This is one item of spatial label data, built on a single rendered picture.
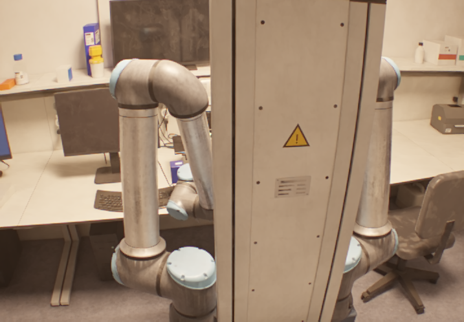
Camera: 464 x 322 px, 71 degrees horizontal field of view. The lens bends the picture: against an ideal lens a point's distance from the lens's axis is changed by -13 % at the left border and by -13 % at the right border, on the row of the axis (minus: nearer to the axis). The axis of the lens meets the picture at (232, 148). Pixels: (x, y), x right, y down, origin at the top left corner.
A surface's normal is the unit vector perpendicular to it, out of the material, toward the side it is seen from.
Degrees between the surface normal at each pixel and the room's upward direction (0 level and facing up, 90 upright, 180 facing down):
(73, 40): 90
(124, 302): 0
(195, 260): 5
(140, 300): 0
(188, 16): 86
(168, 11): 86
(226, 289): 90
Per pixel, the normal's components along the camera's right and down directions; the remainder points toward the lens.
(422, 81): 0.21, 0.41
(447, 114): 0.05, -0.33
